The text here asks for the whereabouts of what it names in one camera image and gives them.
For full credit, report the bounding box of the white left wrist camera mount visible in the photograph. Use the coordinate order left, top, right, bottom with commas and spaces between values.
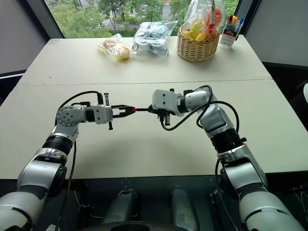
93, 104, 113, 125

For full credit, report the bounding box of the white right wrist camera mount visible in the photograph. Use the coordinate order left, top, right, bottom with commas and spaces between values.
151, 89, 181, 114

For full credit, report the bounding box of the plastic bag of blue items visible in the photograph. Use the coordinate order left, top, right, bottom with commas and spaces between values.
131, 20, 179, 57

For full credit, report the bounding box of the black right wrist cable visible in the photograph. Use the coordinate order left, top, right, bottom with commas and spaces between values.
160, 85, 241, 132

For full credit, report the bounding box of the white marker box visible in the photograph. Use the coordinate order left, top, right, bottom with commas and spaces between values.
218, 20, 241, 50

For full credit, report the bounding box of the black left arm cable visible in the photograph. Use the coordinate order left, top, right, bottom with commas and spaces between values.
54, 141, 77, 231

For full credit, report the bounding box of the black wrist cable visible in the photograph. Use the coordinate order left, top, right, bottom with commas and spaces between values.
160, 85, 241, 132
57, 90, 104, 114

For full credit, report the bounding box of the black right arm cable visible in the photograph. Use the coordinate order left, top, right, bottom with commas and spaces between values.
214, 149, 233, 231

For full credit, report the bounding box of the plastic bag of bread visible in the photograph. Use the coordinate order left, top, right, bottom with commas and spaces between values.
97, 33, 133, 62

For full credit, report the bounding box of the woven wicker basket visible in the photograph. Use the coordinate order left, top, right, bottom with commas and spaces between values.
177, 24, 221, 63

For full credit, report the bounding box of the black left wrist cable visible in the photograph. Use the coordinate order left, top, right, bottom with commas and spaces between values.
57, 90, 104, 114

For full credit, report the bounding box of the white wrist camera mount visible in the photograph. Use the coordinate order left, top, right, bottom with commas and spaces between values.
93, 104, 113, 125
151, 89, 181, 114

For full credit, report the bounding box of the plastic bag of fruit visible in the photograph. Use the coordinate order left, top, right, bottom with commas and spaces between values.
183, 0, 226, 41

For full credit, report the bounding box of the dark window frame post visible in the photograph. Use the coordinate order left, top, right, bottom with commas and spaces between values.
234, 0, 263, 36
26, 0, 65, 39

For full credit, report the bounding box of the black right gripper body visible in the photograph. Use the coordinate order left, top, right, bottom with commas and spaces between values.
155, 107, 172, 127

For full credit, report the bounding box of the dark rounded shape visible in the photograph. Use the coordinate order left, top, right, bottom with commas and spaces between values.
169, 185, 201, 231
101, 189, 143, 228

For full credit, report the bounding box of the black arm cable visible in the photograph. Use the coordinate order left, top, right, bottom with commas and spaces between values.
214, 149, 233, 231
54, 141, 77, 231

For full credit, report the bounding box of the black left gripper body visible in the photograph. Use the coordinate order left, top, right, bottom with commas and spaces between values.
103, 92, 115, 131

